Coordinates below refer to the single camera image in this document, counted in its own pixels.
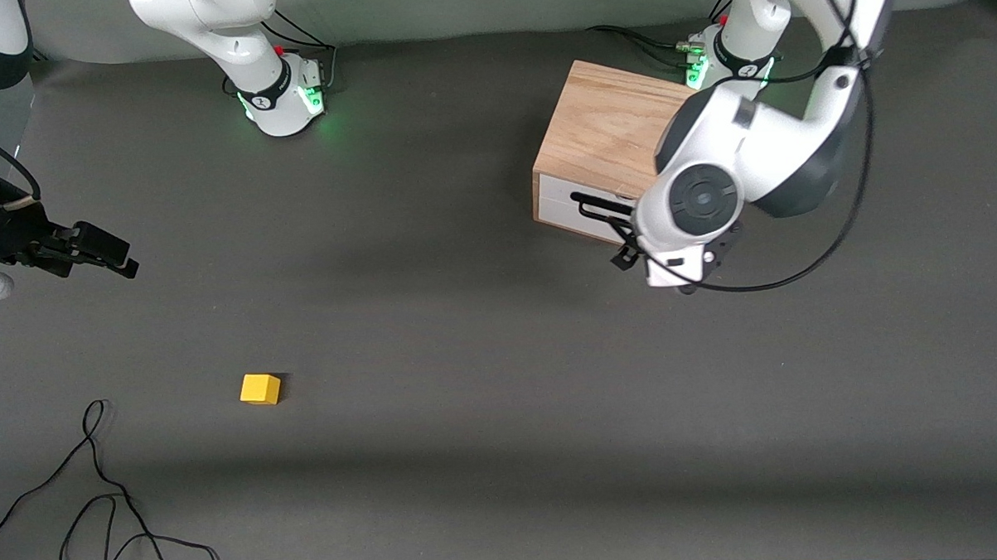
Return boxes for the white-front drawer with black handle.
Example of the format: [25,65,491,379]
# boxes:
[535,169,641,248]

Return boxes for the yellow cube block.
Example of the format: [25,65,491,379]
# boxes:
[239,373,283,407]

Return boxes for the wooden drawer cabinet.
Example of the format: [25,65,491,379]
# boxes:
[528,55,705,248]

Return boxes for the dark grey table mat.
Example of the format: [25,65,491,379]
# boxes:
[0,0,997,560]

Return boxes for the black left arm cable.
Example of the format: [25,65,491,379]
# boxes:
[671,0,881,296]

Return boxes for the thin black loose cable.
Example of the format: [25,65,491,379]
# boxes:
[0,395,227,560]

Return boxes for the black left base cables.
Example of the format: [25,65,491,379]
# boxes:
[584,0,737,70]

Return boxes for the black base cables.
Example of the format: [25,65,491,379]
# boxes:
[584,0,737,70]
[261,8,339,94]

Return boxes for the black right base cables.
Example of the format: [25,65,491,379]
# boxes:
[261,8,339,94]

